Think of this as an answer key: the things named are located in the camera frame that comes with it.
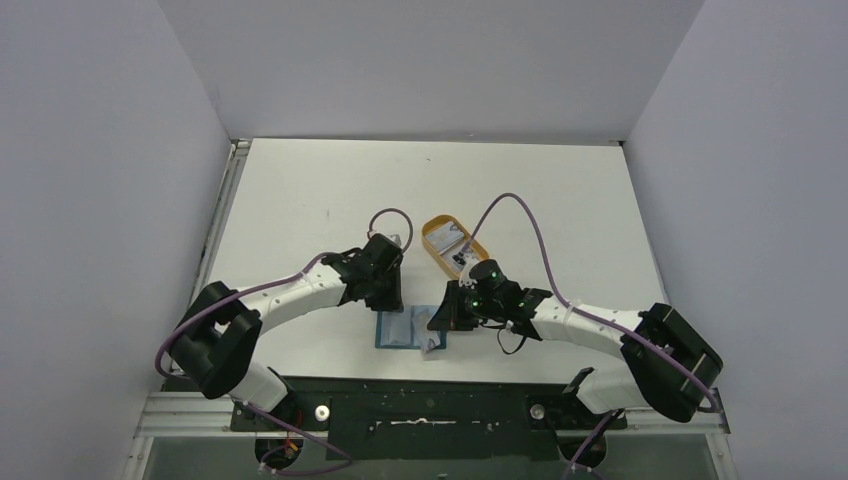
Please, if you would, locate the blue leather card holder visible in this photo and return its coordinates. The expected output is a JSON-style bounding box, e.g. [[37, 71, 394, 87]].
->
[[375, 305, 447, 350]]

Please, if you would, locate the yellow oval tray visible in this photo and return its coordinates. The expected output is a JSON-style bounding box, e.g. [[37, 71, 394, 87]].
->
[[421, 214, 490, 280]]

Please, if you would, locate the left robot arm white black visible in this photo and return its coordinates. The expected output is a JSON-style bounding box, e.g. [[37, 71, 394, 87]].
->
[[155, 234, 404, 429]]

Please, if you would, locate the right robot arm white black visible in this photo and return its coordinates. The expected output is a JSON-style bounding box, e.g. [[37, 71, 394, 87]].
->
[[427, 260, 724, 427]]

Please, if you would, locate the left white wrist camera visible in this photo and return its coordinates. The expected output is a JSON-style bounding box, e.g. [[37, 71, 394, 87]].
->
[[386, 234, 402, 248]]

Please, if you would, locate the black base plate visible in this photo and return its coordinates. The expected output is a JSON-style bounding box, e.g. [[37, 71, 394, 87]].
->
[[162, 374, 651, 463]]

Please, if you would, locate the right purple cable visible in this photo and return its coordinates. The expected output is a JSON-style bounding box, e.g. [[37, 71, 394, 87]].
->
[[458, 193, 722, 480]]

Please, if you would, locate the purple cable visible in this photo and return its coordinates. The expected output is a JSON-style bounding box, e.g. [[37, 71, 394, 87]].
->
[[154, 207, 415, 478], [458, 193, 722, 480]]

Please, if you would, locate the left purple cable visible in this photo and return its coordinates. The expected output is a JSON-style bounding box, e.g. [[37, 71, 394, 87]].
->
[[154, 207, 415, 478]]

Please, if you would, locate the aluminium frame rail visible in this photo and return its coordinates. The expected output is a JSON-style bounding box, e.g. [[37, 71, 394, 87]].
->
[[120, 139, 253, 479]]

